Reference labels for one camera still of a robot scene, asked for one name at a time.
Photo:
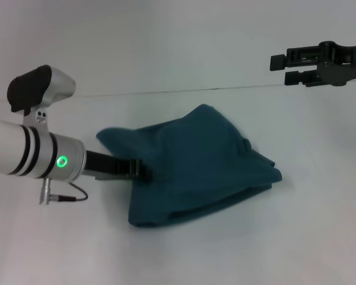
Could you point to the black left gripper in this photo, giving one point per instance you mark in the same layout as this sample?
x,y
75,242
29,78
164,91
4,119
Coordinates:
x,y
106,164

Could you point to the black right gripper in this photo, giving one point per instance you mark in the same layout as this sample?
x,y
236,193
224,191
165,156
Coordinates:
x,y
344,63

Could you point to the teal t-shirt with FREE print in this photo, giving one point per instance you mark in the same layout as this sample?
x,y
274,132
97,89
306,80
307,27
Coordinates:
x,y
201,172

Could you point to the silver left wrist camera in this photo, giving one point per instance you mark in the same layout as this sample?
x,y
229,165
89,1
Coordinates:
x,y
35,89

